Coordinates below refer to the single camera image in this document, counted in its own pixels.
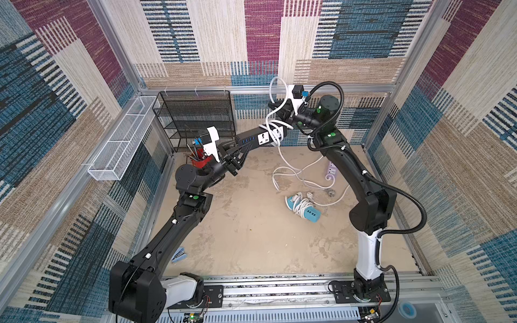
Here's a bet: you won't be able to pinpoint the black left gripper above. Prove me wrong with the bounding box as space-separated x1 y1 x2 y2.
198 139 251 196

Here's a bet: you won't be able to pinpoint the white power strip cord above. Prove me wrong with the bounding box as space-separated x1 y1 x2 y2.
272 155 351 207

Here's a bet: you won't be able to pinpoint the purple power strip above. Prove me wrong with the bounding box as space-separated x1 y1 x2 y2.
325 161 338 180

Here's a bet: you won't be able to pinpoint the black power strip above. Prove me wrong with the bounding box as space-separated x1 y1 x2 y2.
235 123 288 150

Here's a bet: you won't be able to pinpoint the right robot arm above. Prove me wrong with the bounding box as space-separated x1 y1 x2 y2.
268 95 398 302

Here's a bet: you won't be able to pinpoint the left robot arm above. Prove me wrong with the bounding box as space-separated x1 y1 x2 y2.
109 139 255 322

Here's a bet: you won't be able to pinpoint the teal power strip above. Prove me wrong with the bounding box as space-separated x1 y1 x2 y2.
285 192 321 223

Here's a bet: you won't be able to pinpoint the red metal pencil cup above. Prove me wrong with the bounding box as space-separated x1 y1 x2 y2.
189 156 212 168

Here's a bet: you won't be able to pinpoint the pencils in red cup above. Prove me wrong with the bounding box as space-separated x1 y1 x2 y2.
186 141 206 161

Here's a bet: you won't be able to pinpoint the blue stapler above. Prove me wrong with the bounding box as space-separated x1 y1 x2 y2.
170 246 187 263

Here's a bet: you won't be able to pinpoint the teal tape roll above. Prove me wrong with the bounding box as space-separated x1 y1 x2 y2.
398 302 417 320

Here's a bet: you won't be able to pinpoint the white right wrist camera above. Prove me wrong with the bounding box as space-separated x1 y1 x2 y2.
286 85 309 115

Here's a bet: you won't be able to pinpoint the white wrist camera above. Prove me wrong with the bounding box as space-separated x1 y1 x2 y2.
194 127 220 162
286 85 309 115

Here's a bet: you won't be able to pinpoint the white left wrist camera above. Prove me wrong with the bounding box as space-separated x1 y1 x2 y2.
194 127 220 162

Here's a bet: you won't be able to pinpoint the black corrugated cable conduit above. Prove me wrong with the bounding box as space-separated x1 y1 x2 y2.
298 81 428 323

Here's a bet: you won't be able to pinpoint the black wire mesh shelf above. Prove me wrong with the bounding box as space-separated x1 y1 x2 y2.
153 91 236 152

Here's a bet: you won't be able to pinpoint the white cord on teal strip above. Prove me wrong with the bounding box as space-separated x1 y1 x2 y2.
289 192 318 219

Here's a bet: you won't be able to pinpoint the white wire mesh basket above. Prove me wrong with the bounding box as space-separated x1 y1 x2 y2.
88 96 156 181

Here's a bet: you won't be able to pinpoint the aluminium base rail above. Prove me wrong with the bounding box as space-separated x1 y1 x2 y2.
158 273 455 322

